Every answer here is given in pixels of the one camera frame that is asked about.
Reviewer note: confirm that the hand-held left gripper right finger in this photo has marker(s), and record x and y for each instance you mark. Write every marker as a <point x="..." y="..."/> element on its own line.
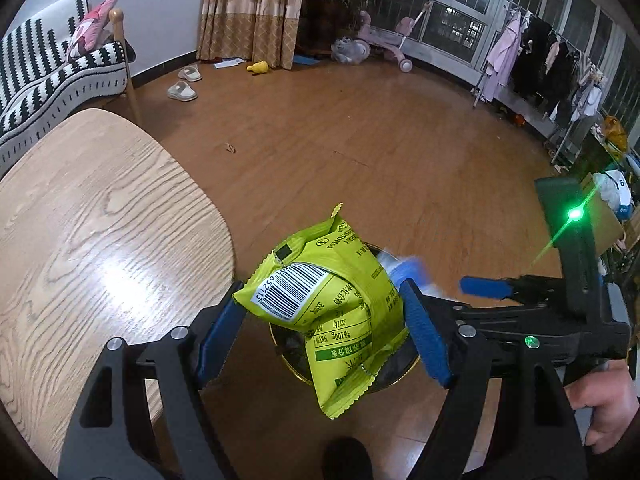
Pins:
<point x="425" y="340"/>

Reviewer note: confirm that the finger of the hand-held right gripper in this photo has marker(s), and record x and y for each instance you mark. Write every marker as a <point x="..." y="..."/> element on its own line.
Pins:
<point x="410" y="270"/>
<point x="487" y="287"/>

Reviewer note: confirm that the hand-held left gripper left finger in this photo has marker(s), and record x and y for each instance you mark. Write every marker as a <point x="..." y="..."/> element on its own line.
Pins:
<point x="220" y="332"/>

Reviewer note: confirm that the black trash bin gold rim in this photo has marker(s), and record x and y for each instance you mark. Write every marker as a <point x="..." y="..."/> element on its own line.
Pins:
<point x="292" y="347"/>

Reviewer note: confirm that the green snack packet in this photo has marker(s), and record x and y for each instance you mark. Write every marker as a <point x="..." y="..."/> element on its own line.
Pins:
<point x="340" y="310"/>

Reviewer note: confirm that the person's right hand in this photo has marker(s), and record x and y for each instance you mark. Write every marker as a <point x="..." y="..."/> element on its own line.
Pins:
<point x="615" y="400"/>

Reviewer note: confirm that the cardboard box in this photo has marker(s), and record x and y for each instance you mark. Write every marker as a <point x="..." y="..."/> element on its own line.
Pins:
<point x="607" y="232"/>

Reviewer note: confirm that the white plastic bag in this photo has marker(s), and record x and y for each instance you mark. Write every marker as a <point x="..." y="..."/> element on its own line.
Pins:
<point x="614" y="192"/>

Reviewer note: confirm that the metal clothes rack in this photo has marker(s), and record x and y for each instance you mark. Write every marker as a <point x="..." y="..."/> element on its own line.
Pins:
<point x="565" y="145"/>

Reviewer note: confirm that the person's black shoe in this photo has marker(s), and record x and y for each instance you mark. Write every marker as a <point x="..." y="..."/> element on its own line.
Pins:
<point x="347" y="460"/>

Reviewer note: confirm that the yellow bag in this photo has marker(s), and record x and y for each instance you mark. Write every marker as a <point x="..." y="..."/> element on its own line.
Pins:
<point x="615" y="135"/>

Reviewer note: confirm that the round wooden table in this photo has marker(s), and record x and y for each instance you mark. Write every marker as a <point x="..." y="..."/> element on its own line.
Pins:
<point x="100" y="220"/>

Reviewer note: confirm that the orange ball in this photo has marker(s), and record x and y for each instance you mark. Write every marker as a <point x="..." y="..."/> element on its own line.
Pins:
<point x="519" y="119"/>

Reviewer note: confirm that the white hanging garment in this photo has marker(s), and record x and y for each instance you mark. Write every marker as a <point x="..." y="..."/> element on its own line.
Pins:
<point x="587" y="100"/>

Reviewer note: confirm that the dark hanging garment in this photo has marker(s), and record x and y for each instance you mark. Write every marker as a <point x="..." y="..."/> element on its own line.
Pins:
<point x="565" y="80"/>

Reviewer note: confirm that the pink tricycle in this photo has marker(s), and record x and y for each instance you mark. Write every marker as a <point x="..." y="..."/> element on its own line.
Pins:
<point x="385" y="40"/>

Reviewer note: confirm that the light pink hanging garment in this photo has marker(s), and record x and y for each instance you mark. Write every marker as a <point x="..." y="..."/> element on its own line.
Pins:
<point x="500" y="55"/>

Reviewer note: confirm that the blue mat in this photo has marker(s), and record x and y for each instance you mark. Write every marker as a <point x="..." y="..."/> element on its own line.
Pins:
<point x="305" y="60"/>

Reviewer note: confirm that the black hanging coat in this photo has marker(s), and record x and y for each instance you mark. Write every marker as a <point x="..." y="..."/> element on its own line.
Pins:
<point x="532" y="55"/>

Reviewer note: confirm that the white slipper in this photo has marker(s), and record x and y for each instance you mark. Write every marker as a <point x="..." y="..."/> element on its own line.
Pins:
<point x="190" y="73"/>
<point x="182" y="92"/>

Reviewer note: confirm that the yellow toy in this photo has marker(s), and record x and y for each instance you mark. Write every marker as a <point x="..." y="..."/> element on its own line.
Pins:
<point x="258" y="68"/>

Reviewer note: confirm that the white paper sheet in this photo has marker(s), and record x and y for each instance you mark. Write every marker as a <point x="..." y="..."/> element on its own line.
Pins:
<point x="227" y="63"/>

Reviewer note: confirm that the window with metal grille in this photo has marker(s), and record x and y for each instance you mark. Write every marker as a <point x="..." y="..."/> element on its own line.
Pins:
<point x="470" y="5"/>

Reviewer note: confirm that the potted plant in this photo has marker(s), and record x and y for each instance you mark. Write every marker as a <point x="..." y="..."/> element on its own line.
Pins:
<point x="340" y="5"/>

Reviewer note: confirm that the beige patterned curtain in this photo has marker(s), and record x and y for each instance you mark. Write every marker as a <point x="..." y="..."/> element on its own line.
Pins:
<point x="250" y="10"/>

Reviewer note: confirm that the black white striped sofa cover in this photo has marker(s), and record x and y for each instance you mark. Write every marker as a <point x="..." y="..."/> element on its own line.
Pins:
<point x="45" y="80"/>

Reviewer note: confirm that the pink pillow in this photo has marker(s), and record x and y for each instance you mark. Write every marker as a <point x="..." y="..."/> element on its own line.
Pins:
<point x="92" y="25"/>

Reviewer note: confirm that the wooden sofa frame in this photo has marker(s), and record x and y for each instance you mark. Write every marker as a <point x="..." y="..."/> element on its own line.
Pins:
<point x="125" y="65"/>

